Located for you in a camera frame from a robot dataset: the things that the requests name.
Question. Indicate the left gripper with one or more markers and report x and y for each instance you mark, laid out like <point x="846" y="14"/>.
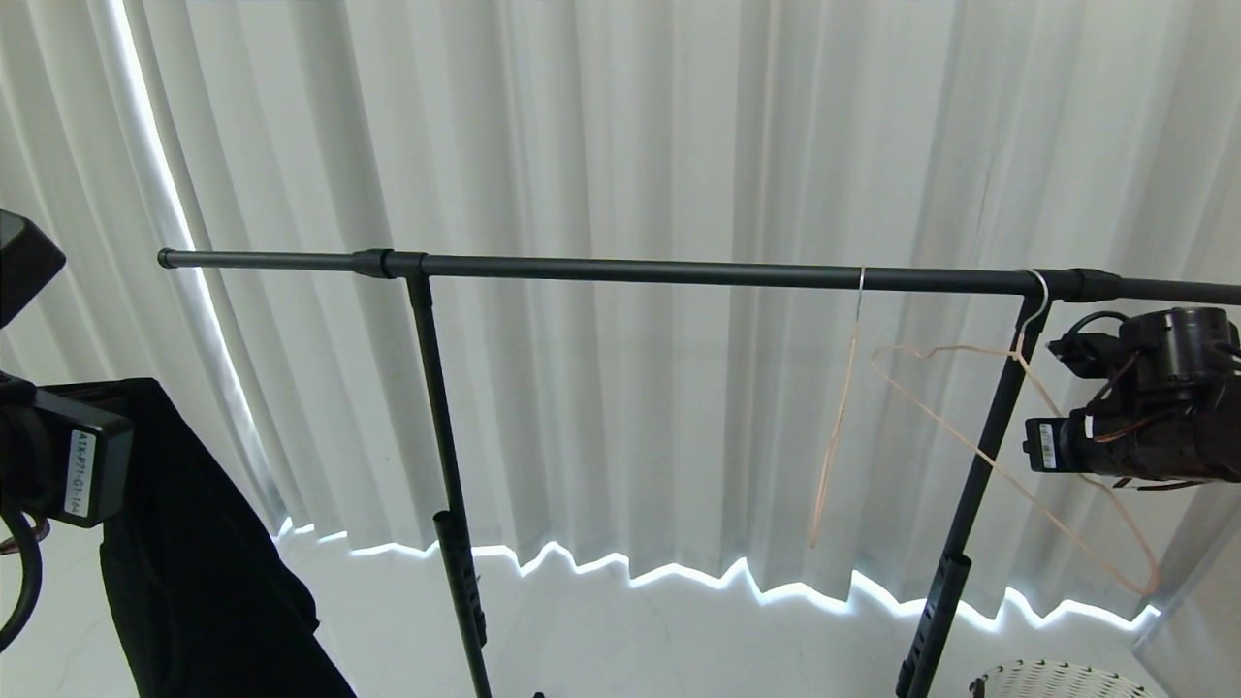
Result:
<point x="58" y="456"/>

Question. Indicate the black T-shirt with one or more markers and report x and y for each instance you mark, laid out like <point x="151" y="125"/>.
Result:
<point x="194" y="582"/>

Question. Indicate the pink clothes hanger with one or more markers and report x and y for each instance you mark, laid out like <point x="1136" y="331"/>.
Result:
<point x="1066" y="524"/>
<point x="842" y="407"/>

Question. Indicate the black clothes rack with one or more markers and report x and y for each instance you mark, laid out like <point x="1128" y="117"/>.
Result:
<point x="679" y="274"/>

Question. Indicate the white laundry basket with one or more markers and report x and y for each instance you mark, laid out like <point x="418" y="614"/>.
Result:
<point x="1057" y="679"/>

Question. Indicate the white curtain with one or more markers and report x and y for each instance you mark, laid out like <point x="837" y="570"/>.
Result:
<point x="630" y="126"/>

